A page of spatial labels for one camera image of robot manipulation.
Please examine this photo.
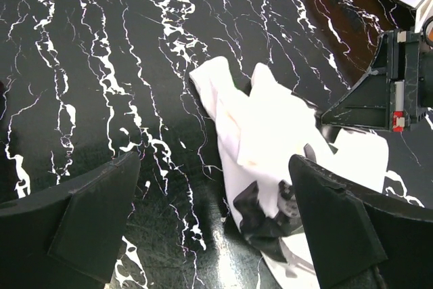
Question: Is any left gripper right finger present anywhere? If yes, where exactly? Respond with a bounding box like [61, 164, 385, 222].
[288, 155, 432, 288]

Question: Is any white t shirt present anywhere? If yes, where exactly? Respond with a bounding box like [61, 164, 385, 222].
[189, 56, 389, 288]

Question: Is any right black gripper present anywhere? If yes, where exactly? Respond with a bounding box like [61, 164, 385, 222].
[321, 16, 432, 132]

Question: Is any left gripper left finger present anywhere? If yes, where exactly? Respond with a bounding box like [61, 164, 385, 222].
[1, 152, 140, 288]

